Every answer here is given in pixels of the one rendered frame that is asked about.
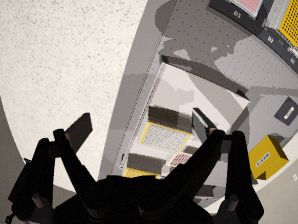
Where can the yellow waste bin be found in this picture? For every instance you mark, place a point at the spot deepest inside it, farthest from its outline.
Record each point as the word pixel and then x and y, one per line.
pixel 264 155

